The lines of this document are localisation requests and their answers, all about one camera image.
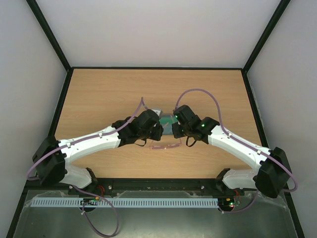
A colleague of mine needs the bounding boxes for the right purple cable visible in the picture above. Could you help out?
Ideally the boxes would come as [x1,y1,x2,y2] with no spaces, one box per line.
[174,88,299,215]

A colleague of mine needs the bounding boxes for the blue-grey glasses case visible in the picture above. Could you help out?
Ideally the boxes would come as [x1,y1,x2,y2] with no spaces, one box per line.
[159,114,178,127]

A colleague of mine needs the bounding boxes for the purple cable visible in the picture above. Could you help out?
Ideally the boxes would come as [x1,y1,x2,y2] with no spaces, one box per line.
[26,96,148,236]
[174,88,299,215]

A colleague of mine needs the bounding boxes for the light blue cleaning cloth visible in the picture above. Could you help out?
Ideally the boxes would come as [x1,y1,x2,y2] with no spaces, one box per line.
[163,125,173,135]

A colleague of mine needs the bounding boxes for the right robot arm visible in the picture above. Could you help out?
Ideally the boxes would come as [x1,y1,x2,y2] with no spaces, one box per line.
[172,105,291,198]

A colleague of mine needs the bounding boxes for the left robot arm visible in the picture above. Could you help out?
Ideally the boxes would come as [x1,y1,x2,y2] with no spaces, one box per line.
[32,109,163,189]

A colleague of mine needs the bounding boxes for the pink sunglasses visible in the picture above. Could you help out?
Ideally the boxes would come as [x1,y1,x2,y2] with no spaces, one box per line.
[149,139,182,150]

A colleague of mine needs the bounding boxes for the black aluminium frame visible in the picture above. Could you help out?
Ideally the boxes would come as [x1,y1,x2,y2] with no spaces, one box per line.
[6,0,305,238]

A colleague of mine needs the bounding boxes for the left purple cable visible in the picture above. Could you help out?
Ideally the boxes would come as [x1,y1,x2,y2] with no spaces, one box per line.
[26,96,148,236]

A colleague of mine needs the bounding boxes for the light blue slotted cable duct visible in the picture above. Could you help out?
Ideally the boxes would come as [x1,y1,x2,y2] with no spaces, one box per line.
[30,197,218,208]

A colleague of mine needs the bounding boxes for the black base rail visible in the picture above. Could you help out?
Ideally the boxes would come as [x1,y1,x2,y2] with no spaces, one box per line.
[24,176,288,196]

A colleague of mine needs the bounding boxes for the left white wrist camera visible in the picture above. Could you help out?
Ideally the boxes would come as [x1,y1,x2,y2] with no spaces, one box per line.
[152,109,162,117]

